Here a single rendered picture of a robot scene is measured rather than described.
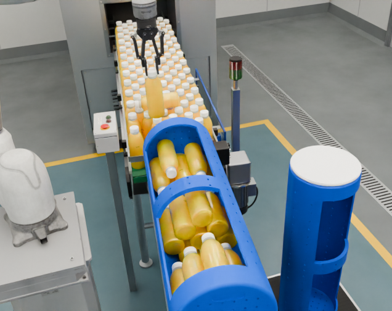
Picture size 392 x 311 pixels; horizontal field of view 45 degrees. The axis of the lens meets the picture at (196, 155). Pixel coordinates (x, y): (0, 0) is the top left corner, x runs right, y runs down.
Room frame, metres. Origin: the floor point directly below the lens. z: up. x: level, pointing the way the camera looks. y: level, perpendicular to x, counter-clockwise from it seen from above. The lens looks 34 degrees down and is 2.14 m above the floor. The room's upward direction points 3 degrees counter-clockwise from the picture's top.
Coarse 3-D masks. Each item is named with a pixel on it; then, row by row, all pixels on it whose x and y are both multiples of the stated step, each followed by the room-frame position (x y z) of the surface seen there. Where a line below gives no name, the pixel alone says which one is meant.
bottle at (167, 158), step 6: (162, 144) 1.60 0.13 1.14; (168, 144) 1.60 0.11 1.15; (162, 150) 1.56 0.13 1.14; (168, 150) 1.55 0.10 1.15; (174, 150) 1.58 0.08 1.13; (162, 156) 1.52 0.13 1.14; (168, 156) 1.51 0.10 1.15; (174, 156) 1.52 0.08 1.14; (162, 162) 1.49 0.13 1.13; (168, 162) 1.48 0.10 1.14; (174, 162) 1.48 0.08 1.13; (162, 168) 1.48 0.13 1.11
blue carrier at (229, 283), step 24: (168, 120) 1.64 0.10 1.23; (192, 120) 1.65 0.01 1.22; (144, 144) 1.61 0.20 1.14; (216, 168) 1.34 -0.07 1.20; (168, 192) 1.21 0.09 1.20; (216, 192) 1.21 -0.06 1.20; (240, 216) 1.12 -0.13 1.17; (240, 240) 0.98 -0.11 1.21; (168, 264) 1.08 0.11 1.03; (168, 288) 0.88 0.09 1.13; (192, 288) 0.81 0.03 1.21; (216, 288) 0.79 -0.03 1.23; (240, 288) 0.80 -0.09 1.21; (264, 288) 0.82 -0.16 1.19
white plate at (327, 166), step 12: (300, 156) 1.63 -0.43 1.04; (312, 156) 1.62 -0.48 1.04; (324, 156) 1.62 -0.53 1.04; (336, 156) 1.61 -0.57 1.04; (348, 156) 1.61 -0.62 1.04; (300, 168) 1.54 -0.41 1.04; (312, 168) 1.53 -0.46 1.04; (324, 168) 1.53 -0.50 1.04; (336, 168) 1.53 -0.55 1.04; (348, 168) 1.52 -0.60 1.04; (360, 168) 1.52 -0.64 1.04; (312, 180) 1.46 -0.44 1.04; (324, 180) 1.45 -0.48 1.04; (336, 180) 1.45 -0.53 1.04; (348, 180) 1.45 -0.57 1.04
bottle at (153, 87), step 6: (150, 78) 1.79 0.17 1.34; (156, 78) 1.79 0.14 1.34; (150, 84) 1.77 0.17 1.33; (156, 84) 1.77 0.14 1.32; (150, 90) 1.77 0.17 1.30; (156, 90) 1.77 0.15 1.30; (162, 90) 1.80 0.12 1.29; (150, 96) 1.77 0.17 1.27; (156, 96) 1.77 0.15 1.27; (162, 96) 1.79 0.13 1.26; (150, 102) 1.77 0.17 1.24; (156, 102) 1.77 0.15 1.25; (162, 102) 1.78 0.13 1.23; (150, 108) 1.77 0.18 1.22; (156, 108) 1.77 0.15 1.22; (162, 108) 1.78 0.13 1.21; (150, 114) 1.77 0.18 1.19; (156, 114) 1.77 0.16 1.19; (162, 114) 1.78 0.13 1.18
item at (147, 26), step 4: (136, 20) 1.78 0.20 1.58; (140, 20) 1.76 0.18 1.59; (144, 20) 1.76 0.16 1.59; (148, 20) 1.76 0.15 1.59; (152, 20) 1.77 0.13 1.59; (140, 24) 1.76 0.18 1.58; (144, 24) 1.76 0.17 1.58; (148, 24) 1.76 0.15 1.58; (152, 24) 1.77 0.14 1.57; (156, 24) 1.79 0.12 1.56; (140, 28) 1.78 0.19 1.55; (144, 28) 1.76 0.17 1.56; (148, 28) 1.76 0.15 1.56; (152, 28) 1.79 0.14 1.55; (156, 28) 1.79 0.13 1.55; (136, 32) 1.78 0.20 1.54; (140, 32) 1.78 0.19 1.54; (144, 32) 1.78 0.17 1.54; (148, 32) 1.79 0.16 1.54; (156, 32) 1.79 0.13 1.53; (140, 36) 1.78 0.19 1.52; (148, 36) 1.79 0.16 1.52
